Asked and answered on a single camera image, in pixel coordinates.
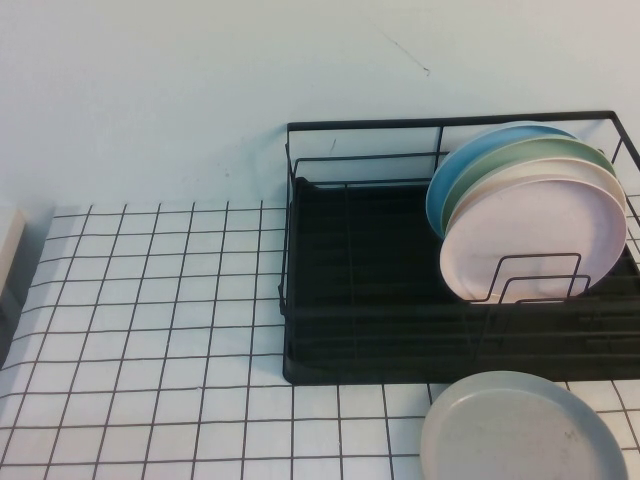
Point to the grey plate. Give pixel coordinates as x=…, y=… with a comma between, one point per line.
x=515, y=435

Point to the blue plate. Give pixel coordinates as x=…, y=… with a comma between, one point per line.
x=447, y=185

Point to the pink plate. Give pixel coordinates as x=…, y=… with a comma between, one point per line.
x=525, y=225

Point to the green plate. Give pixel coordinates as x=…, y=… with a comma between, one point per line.
x=550, y=149

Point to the cream plate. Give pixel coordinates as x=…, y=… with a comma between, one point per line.
x=590, y=167

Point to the black drip tray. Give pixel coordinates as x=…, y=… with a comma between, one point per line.
x=360, y=250

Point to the white checked table cloth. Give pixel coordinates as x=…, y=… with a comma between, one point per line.
x=150, y=300

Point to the beige block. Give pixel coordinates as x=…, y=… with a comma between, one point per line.
x=10, y=235

